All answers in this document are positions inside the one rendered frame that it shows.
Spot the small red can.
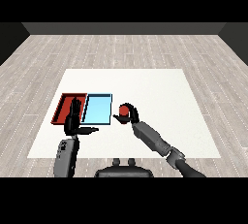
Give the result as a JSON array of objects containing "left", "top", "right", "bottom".
[{"left": 118, "top": 104, "right": 131, "bottom": 118}]

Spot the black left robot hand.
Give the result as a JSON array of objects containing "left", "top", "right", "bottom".
[{"left": 63, "top": 97, "right": 100, "bottom": 138}]

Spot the red shallow open box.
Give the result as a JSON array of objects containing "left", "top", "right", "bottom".
[{"left": 50, "top": 92, "right": 89, "bottom": 126}]

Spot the light blue shallow open box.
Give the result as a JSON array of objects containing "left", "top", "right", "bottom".
[{"left": 79, "top": 93, "right": 113, "bottom": 126}]

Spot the dark grey robot body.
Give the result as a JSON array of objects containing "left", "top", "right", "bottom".
[{"left": 94, "top": 158, "right": 155, "bottom": 178}]

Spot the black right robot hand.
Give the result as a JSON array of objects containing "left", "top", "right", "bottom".
[{"left": 112, "top": 102, "right": 140, "bottom": 126}]

